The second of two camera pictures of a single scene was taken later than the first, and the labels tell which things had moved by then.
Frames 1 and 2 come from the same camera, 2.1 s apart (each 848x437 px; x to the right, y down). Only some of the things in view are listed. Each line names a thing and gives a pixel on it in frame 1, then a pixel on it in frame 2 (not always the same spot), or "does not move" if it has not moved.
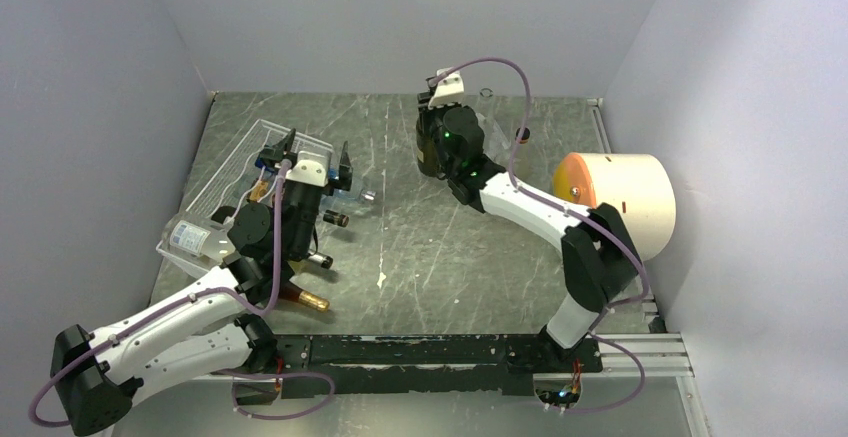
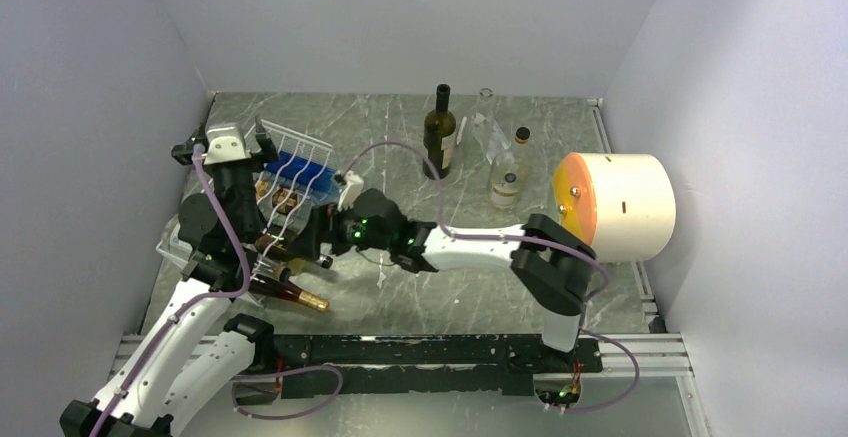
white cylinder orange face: [641, 186] does not move
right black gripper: [424, 98] → [323, 226]
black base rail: [420, 365] does not move
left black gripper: [275, 152] → [180, 150]
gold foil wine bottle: [288, 290] does not move
